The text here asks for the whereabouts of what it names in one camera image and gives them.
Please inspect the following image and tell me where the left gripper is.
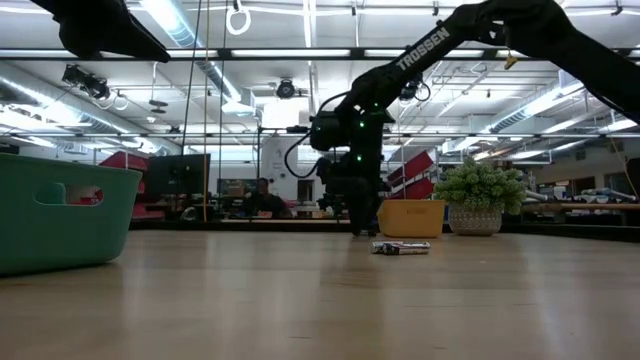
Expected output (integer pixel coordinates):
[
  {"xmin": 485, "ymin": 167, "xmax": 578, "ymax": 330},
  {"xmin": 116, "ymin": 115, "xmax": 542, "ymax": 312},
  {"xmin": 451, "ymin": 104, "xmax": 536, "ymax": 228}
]
[{"xmin": 29, "ymin": 0, "xmax": 172, "ymax": 64}]

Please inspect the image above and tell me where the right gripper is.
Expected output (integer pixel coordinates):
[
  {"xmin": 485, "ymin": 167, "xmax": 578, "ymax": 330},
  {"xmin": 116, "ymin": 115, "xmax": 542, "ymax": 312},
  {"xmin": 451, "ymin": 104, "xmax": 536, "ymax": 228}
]
[{"xmin": 319, "ymin": 112, "xmax": 396, "ymax": 237}]

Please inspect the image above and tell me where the yellow plastic basket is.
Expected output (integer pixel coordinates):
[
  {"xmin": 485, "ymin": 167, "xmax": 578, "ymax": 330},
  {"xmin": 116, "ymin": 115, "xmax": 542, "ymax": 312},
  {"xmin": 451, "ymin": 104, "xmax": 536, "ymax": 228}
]
[{"xmin": 377, "ymin": 198, "xmax": 447, "ymax": 239}]

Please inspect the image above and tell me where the silver Energizer battery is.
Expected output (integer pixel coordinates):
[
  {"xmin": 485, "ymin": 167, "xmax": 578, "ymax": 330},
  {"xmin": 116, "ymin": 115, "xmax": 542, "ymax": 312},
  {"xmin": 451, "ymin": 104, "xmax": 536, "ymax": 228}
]
[{"xmin": 369, "ymin": 241, "xmax": 432, "ymax": 256}]

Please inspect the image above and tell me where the teal plastic basket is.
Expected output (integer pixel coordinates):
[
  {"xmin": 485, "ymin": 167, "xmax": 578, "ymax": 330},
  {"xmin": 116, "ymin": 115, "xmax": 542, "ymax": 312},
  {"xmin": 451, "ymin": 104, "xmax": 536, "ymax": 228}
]
[{"xmin": 0, "ymin": 152, "xmax": 144, "ymax": 277}]

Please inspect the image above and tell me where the person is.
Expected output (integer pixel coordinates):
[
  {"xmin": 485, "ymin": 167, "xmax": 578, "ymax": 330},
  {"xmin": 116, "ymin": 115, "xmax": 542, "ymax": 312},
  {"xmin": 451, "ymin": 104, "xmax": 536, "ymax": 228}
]
[{"xmin": 242, "ymin": 177, "xmax": 294, "ymax": 220}]

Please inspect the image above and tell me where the white pillar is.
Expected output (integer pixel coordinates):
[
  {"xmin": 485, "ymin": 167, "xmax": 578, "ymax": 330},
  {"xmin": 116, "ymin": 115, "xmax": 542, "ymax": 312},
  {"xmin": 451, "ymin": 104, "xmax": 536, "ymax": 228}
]
[{"xmin": 259, "ymin": 135, "xmax": 300, "ymax": 201}]

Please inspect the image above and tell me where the red cabinet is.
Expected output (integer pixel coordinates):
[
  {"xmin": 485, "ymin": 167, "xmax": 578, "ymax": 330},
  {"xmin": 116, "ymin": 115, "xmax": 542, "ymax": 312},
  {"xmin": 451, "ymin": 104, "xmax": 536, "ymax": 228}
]
[{"xmin": 98, "ymin": 151, "xmax": 167, "ymax": 221}]

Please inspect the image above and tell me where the green potted succulent plant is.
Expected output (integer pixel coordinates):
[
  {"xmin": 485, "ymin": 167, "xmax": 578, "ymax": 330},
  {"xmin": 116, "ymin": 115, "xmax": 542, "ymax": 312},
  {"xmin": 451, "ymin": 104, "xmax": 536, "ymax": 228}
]
[{"xmin": 434, "ymin": 157, "xmax": 532, "ymax": 238}]

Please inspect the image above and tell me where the black background monitor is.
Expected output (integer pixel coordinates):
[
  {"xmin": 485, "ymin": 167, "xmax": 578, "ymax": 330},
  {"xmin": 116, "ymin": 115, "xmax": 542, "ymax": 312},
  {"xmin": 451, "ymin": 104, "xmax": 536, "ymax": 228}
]
[{"xmin": 144, "ymin": 153, "xmax": 212, "ymax": 197}]

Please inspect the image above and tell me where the black overhead crossbar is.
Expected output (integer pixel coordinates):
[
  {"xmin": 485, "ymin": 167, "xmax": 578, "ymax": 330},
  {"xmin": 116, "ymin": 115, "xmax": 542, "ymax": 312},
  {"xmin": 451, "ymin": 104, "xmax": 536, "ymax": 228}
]
[{"xmin": 0, "ymin": 47, "xmax": 640, "ymax": 62}]

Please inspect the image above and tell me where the wooden workbench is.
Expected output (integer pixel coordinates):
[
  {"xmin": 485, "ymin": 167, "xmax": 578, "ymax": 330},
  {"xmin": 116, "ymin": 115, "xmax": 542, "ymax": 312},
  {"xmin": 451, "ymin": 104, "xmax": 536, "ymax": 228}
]
[{"xmin": 522, "ymin": 201, "xmax": 640, "ymax": 212}]

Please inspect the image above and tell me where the grey pipe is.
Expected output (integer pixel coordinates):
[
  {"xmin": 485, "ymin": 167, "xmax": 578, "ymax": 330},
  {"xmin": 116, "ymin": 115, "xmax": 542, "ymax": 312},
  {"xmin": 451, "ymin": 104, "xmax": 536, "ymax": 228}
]
[{"xmin": 579, "ymin": 187, "xmax": 639, "ymax": 203}]

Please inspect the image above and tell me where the thin black hanging cable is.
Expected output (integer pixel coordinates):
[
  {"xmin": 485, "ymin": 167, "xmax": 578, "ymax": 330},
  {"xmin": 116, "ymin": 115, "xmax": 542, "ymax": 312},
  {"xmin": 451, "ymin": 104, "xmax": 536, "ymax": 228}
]
[
  {"xmin": 180, "ymin": 0, "xmax": 203, "ymax": 156},
  {"xmin": 217, "ymin": 0, "xmax": 227, "ymax": 201}
]

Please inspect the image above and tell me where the white hanging ring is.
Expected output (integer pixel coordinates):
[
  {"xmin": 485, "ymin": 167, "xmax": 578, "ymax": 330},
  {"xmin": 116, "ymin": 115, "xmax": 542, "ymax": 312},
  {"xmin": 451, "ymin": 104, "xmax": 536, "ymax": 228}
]
[{"xmin": 225, "ymin": 4, "xmax": 252, "ymax": 37}]

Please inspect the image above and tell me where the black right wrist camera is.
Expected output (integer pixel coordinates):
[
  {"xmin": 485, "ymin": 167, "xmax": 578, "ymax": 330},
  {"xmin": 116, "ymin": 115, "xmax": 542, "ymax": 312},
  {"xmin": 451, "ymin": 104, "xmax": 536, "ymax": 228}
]
[{"xmin": 308, "ymin": 110, "xmax": 351, "ymax": 152}]

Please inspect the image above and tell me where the black right camera cable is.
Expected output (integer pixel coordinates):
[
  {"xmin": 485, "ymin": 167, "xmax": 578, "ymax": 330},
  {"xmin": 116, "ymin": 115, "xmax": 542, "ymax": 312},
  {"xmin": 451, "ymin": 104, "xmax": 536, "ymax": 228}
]
[{"xmin": 282, "ymin": 92, "xmax": 351, "ymax": 180}]

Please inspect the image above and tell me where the black metal stand frame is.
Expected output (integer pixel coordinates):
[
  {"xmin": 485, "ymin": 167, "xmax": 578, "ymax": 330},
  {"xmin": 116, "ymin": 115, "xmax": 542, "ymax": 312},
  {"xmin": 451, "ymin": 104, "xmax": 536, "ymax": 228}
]
[{"xmin": 256, "ymin": 126, "xmax": 338, "ymax": 222}]

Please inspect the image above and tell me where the black dome ceiling camera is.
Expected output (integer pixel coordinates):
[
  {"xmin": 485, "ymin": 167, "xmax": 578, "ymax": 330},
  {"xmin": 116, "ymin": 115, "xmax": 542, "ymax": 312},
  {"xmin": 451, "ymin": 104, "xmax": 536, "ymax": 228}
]
[{"xmin": 274, "ymin": 78, "xmax": 297, "ymax": 100}]

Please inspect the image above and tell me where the black aluminium table frame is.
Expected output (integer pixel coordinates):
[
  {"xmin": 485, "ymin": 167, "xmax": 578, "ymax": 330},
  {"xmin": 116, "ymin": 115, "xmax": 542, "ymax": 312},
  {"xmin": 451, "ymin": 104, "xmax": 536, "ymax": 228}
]
[{"xmin": 130, "ymin": 218, "xmax": 640, "ymax": 245}]

